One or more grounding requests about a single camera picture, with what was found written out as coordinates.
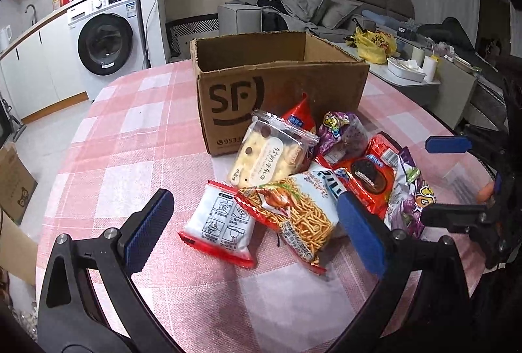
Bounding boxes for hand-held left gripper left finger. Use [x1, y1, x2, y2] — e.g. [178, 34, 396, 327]
[37, 188, 176, 353]

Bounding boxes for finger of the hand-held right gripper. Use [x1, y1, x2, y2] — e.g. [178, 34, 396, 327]
[425, 135, 474, 155]
[420, 203, 490, 233]

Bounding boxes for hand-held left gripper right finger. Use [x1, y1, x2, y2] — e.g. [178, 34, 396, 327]
[336, 192, 486, 353]

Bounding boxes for purple snack packet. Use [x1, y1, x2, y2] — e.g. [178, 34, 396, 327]
[384, 147, 437, 243]
[316, 110, 370, 166]

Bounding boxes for red cookie snack packet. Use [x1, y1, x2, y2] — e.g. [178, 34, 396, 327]
[316, 133, 402, 220]

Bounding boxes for fried sticks snack packet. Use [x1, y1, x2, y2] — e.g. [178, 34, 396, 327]
[236, 169, 342, 276]

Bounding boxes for white noodle packet red edges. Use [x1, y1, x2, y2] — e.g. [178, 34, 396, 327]
[178, 180, 257, 269]

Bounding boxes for clear cake snack packet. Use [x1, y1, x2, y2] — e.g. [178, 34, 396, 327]
[227, 110, 320, 189]

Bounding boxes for red pointed snack packet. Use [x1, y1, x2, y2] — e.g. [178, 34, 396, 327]
[282, 92, 317, 134]

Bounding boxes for brown cardboard box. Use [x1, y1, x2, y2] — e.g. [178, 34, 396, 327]
[190, 31, 370, 156]

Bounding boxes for person's right hand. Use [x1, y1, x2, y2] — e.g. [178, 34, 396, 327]
[477, 182, 496, 203]

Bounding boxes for white coffee table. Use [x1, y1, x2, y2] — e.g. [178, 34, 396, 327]
[334, 21, 479, 126]

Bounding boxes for white cup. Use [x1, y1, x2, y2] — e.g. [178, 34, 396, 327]
[422, 55, 441, 83]

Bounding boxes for pink checked tablecloth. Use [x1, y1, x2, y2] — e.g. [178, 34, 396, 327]
[35, 60, 494, 353]

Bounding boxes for white lidded container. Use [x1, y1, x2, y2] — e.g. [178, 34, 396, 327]
[387, 56, 427, 83]

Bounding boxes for dark cloth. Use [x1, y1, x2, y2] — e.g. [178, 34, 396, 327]
[418, 17, 476, 52]

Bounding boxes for yellow plastic bag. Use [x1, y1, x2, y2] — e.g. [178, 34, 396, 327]
[354, 27, 398, 64]

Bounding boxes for printed cardboard box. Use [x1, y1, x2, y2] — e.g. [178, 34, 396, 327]
[0, 141, 38, 224]

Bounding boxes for white washing machine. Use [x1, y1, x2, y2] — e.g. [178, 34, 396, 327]
[67, 0, 149, 77]

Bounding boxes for grey blanket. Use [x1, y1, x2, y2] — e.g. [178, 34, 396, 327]
[281, 0, 333, 34]

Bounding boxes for white counter cabinet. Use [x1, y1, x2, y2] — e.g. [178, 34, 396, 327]
[0, 7, 89, 124]

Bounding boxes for patterned black white panel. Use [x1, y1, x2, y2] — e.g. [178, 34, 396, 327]
[166, 14, 219, 57]

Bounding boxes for black bag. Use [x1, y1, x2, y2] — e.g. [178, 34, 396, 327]
[257, 0, 288, 32]

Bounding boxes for grey sofa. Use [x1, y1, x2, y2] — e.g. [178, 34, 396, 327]
[217, 0, 414, 42]

